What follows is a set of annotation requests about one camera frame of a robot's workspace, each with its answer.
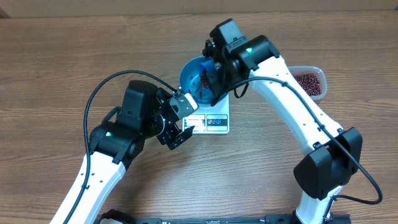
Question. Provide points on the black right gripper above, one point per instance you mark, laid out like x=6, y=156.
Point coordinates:
x=216, y=80

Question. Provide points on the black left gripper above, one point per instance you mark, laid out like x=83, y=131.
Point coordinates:
x=170, y=137

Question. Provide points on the blue plastic measuring scoop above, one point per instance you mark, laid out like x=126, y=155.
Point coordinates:
x=207, y=67

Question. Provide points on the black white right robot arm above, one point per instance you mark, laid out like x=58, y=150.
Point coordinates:
x=331, y=153

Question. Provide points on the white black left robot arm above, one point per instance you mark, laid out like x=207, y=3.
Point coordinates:
x=147, y=111

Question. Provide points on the red beans in bowl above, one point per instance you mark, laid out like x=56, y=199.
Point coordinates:
x=199, y=87

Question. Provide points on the white digital kitchen scale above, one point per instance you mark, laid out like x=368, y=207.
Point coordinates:
x=210, y=120

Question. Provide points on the teal metal bowl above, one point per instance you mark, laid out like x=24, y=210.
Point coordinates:
x=192, y=68

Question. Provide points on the clear plastic bean container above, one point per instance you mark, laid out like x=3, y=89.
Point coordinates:
x=298, y=70

